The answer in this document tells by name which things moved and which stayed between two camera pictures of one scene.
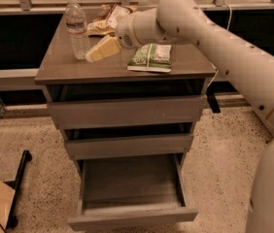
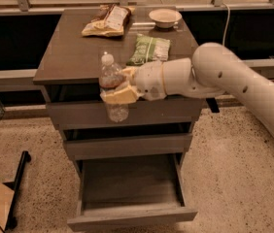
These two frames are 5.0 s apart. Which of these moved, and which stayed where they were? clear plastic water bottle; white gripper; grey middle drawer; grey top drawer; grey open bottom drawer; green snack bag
Moved: clear plastic water bottle; white gripper
Stayed: grey top drawer; grey open bottom drawer; green snack bag; grey middle drawer
